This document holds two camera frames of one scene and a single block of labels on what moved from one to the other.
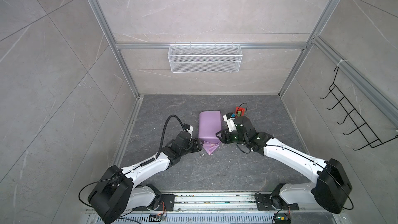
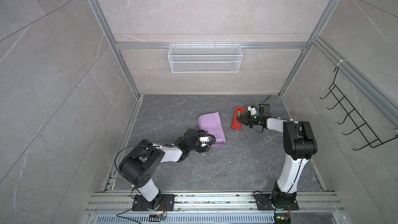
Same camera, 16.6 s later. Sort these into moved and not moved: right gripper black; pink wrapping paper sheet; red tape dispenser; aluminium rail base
Moved: right gripper black
Not moved: red tape dispenser; pink wrapping paper sheet; aluminium rail base
